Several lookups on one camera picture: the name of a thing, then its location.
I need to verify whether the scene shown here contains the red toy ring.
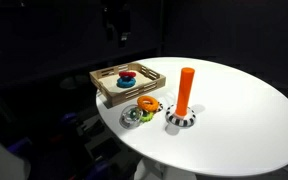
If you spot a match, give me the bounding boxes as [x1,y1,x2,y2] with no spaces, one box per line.
[118,70,137,79]

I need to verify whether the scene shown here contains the wooden slatted crate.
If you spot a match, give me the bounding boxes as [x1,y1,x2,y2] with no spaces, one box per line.
[90,62,166,108]

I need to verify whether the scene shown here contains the orange toy ring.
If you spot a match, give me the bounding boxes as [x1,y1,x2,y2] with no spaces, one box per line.
[136,95,160,113]

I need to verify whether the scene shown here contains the blue toy ring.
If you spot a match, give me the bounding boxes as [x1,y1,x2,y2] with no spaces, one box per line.
[116,76,137,89]

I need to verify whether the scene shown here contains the green toy ring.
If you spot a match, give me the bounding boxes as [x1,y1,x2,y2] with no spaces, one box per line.
[140,111,155,123]

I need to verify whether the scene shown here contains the clear plastic toy ring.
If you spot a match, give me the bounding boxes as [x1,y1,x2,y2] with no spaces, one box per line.
[119,104,144,129]

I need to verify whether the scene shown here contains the orange stacking post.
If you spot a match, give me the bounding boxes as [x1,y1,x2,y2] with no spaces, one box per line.
[175,67,195,116]

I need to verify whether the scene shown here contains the black white striped base ring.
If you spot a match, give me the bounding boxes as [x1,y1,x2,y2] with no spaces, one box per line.
[165,104,197,128]

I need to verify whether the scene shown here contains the white table pedestal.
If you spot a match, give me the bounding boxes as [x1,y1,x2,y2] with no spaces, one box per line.
[133,158,197,180]

